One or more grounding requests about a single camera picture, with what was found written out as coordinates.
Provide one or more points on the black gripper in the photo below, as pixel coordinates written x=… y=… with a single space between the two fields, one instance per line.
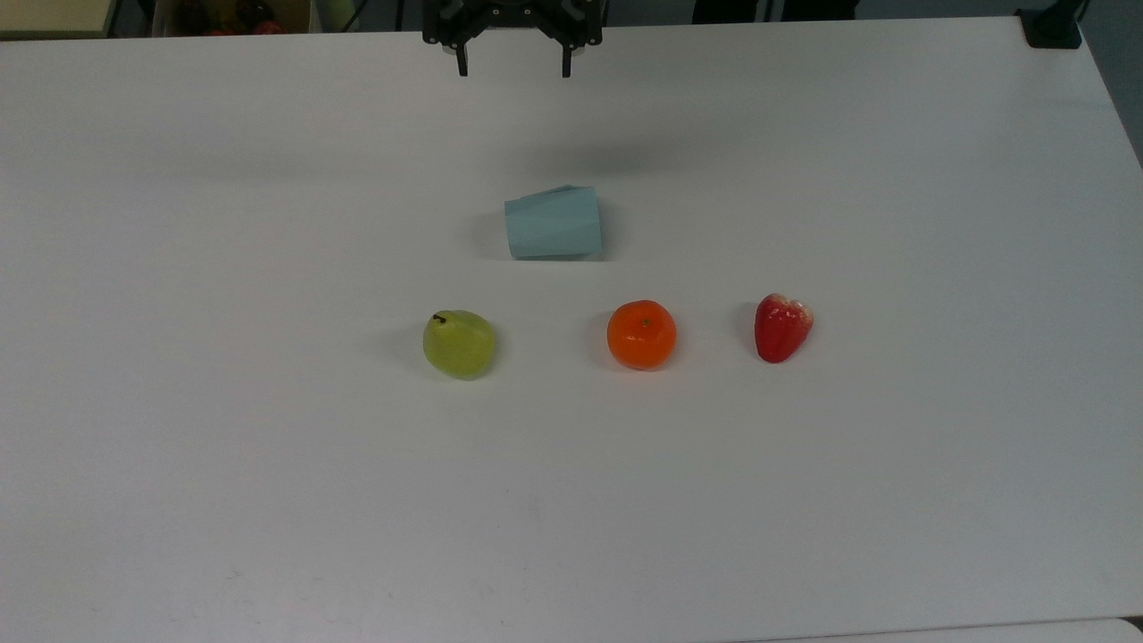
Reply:
x=513 y=13

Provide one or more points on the light blue faceted mug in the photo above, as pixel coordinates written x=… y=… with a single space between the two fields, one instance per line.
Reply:
x=554 y=225

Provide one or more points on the green pear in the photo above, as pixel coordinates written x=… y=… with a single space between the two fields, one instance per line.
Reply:
x=459 y=345

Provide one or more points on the orange mandarin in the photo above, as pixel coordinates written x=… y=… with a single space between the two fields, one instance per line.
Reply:
x=641 y=335

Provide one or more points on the red wax apple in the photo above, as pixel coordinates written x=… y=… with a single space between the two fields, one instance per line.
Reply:
x=780 y=329

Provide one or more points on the beige board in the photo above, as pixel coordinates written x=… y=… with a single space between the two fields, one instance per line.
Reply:
x=54 y=16

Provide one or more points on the black table clamp mount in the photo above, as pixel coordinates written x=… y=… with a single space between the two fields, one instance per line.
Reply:
x=1052 y=27

